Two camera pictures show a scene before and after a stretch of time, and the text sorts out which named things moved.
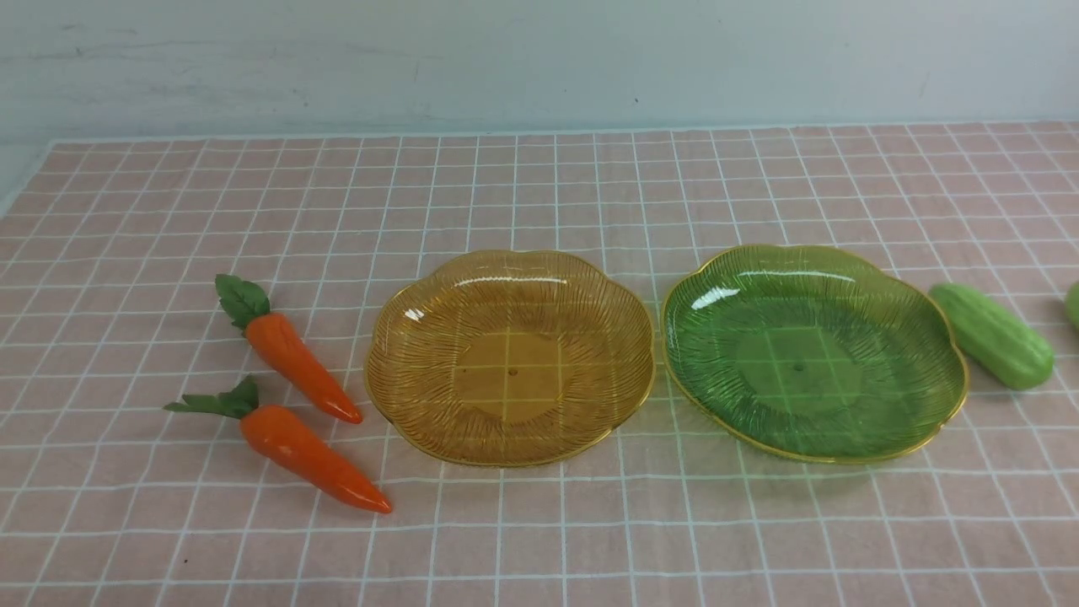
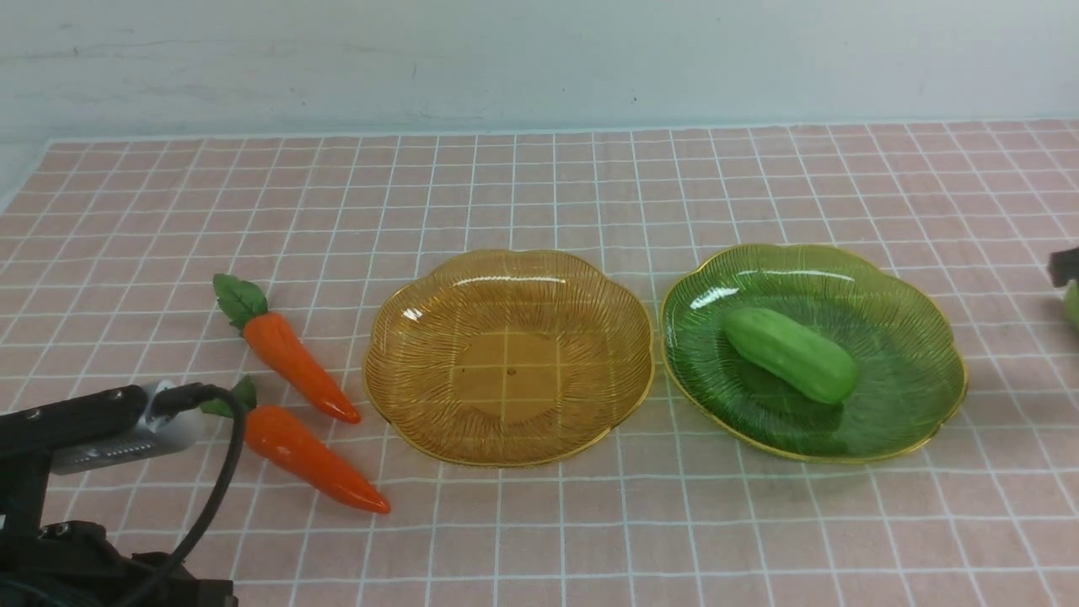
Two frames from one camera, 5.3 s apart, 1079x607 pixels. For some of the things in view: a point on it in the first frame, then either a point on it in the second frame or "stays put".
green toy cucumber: (1006, 351) to (791, 353)
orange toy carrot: (271, 336) stays put
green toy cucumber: (1072, 304) stays put
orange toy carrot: (284, 443) stays put
